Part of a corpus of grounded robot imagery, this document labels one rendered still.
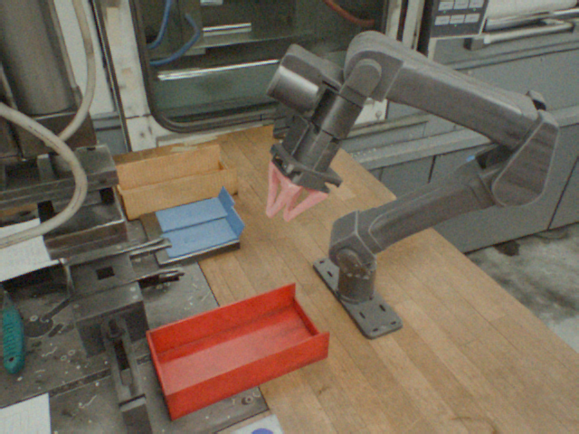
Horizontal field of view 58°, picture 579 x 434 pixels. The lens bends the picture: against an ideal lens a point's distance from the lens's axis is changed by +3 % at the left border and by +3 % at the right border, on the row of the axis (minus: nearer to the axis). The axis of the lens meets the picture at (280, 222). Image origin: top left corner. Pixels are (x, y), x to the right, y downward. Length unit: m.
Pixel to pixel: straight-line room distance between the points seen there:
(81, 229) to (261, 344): 0.33
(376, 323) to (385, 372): 0.09
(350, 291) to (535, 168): 0.34
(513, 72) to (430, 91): 1.29
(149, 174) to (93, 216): 0.49
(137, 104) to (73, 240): 0.71
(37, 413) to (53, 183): 0.32
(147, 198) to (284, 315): 0.41
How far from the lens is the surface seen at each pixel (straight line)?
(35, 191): 0.75
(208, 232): 1.02
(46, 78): 0.69
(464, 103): 0.70
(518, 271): 2.51
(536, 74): 2.04
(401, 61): 0.66
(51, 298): 0.99
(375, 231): 0.79
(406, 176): 1.89
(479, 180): 0.75
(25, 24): 0.67
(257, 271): 0.96
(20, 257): 1.02
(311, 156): 0.70
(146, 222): 1.07
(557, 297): 2.45
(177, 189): 1.10
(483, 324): 0.93
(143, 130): 1.40
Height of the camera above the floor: 1.55
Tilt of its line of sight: 38 degrees down
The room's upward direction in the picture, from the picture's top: straight up
